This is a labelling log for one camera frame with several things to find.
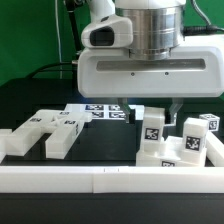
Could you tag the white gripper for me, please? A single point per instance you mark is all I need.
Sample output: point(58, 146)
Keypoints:
point(191, 71)

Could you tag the white chair seat plate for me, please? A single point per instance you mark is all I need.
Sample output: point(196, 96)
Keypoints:
point(169, 152)

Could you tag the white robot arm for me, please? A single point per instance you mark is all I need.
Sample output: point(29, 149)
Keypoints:
point(143, 49)

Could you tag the white chair back part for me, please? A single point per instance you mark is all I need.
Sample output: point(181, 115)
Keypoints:
point(63, 128)

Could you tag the paper sheet with tags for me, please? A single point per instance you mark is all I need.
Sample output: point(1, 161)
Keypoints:
point(99, 111)

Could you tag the white tagged cube far right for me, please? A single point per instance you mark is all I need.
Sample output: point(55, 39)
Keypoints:
point(213, 121)

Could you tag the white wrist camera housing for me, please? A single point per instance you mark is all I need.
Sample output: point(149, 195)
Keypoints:
point(109, 32)

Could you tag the white front fence rail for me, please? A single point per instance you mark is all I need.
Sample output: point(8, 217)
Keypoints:
point(62, 179)

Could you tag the white left fence rail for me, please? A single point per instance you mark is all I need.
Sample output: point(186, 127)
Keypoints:
point(4, 133)

